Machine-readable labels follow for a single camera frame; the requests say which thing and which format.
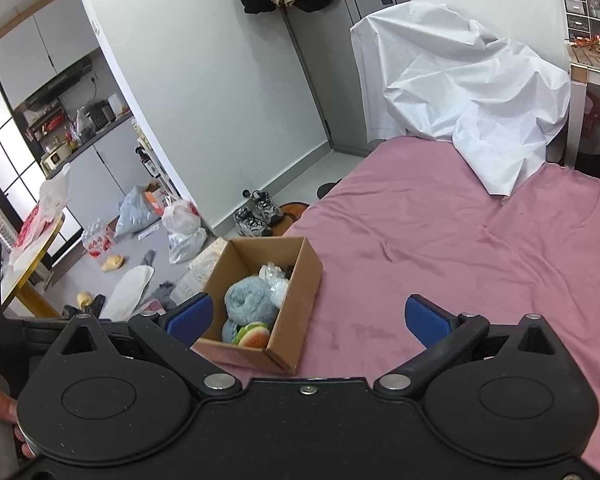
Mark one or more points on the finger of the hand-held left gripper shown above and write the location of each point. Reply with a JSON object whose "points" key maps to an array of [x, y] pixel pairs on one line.
{"points": [[35, 325]]}

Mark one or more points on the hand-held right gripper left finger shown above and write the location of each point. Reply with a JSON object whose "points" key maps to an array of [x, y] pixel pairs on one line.
{"points": [[190, 317]]}

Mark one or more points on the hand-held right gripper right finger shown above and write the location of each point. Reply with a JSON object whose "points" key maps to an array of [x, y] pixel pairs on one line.
{"points": [[427, 320]]}

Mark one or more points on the small blue-grey plush toy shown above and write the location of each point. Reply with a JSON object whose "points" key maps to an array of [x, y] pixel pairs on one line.
{"points": [[228, 331]]}

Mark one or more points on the light blue fluffy plush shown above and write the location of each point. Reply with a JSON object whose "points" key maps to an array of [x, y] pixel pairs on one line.
{"points": [[250, 300]]}

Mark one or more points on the burger plush toy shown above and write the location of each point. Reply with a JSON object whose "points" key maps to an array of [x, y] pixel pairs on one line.
{"points": [[254, 336]]}

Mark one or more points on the clear bag of white stuffing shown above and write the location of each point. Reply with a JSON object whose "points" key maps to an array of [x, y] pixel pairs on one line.
{"points": [[276, 282]]}

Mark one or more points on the brown cardboard box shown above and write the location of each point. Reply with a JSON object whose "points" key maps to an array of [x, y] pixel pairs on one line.
{"points": [[285, 330]]}

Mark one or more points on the person's left hand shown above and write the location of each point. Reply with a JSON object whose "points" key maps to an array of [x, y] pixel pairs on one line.
{"points": [[2, 405]]}

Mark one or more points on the dark fluffy rug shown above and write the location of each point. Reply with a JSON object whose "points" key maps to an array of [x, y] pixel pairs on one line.
{"points": [[162, 292]]}

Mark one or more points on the clear packet with label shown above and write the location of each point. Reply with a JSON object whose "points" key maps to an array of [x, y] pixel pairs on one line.
{"points": [[190, 280]]}

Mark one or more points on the pink cartoon cushion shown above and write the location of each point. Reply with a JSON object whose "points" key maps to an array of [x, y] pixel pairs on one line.
{"points": [[152, 306]]}

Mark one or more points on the round yellow-edged table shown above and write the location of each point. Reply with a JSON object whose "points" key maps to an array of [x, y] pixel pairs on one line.
{"points": [[27, 272]]}

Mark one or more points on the yellow slipper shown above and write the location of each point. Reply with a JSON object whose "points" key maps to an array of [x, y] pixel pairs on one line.
{"points": [[112, 262], [83, 300]]}

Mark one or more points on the white shoe insole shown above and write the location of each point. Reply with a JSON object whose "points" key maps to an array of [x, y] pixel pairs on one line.
{"points": [[129, 287]]}

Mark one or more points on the clear plastic bag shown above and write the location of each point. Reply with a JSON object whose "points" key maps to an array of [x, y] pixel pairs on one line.
{"points": [[187, 246]]}

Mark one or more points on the grey sock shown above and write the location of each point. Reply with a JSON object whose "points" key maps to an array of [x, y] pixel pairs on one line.
{"points": [[148, 258]]}

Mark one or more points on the pink bed sheet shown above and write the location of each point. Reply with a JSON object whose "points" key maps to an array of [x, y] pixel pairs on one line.
{"points": [[430, 240]]}

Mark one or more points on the white plastic bag red print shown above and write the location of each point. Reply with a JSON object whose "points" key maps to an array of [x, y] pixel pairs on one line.
{"points": [[180, 216]]}

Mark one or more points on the pack of water bottles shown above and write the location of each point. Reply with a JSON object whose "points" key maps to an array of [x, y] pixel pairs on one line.
{"points": [[97, 241]]}

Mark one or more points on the grey white sneaker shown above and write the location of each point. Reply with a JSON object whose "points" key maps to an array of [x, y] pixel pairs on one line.
{"points": [[265, 205], [247, 222]]}

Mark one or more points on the grey plastic bag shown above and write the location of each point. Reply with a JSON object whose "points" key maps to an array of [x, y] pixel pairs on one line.
{"points": [[135, 215]]}

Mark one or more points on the orange carton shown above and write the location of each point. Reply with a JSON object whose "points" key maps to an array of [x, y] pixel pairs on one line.
{"points": [[153, 201]]}

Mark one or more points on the orange cat floor mat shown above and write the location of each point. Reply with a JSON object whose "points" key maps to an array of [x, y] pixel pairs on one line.
{"points": [[290, 212]]}

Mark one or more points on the black slipper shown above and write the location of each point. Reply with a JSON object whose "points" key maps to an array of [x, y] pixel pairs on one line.
{"points": [[328, 188]]}

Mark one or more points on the black spray bottle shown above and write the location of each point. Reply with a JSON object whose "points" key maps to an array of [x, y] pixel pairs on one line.
{"points": [[144, 158]]}

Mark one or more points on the grey kitchen cabinet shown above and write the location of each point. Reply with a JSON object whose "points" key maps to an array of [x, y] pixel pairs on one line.
{"points": [[110, 170]]}

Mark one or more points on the white cover sheet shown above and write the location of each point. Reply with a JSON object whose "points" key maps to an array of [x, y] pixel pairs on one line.
{"points": [[455, 90]]}

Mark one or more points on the black range hood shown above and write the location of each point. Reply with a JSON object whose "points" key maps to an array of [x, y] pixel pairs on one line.
{"points": [[55, 82]]}

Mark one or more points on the grey door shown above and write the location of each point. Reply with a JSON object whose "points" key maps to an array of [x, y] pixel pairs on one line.
{"points": [[330, 60]]}

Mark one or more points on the white desk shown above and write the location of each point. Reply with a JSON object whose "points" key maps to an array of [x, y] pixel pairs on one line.
{"points": [[592, 90]]}

